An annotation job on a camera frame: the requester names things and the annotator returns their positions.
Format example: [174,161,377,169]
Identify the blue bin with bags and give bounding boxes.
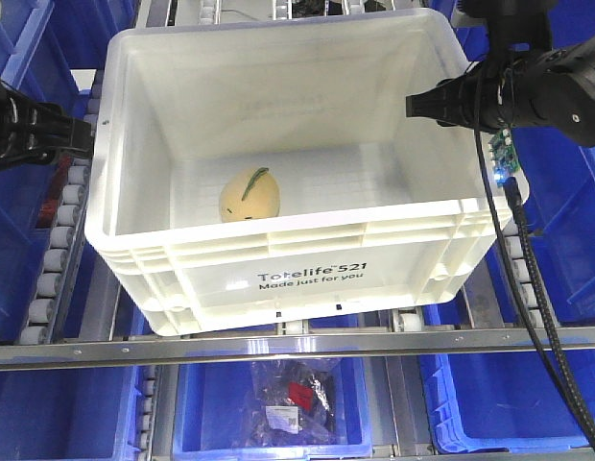
[172,358,372,460]

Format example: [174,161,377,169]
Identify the green circuit board right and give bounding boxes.
[488,128,520,187]

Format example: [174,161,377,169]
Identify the white roller track left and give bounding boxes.
[16,71,105,347]

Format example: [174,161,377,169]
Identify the blue bin upper right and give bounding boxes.
[512,129,595,323]

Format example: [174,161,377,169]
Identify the white plastic tote crate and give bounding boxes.
[84,9,511,336]

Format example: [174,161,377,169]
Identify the white roller track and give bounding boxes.
[16,71,105,347]
[502,220,544,328]

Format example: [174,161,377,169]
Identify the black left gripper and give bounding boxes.
[0,78,92,171]

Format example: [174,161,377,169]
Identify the metal shelf rail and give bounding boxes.
[0,326,595,374]

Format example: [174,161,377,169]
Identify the blue bin upper left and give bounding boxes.
[0,1,78,344]

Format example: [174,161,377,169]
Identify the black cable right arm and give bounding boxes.
[472,47,595,461]

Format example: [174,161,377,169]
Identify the blue bin lower left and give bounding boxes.
[0,367,140,460]

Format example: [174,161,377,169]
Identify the yellow mango plush toy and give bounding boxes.
[219,167,280,223]

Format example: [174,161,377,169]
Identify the white roller track right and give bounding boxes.
[502,220,544,328]

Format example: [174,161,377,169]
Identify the plastic bagged parts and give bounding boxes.
[242,358,340,448]

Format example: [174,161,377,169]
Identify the blue bin lower right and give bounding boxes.
[418,352,587,453]

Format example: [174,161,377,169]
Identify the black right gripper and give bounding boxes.
[405,36,595,147]

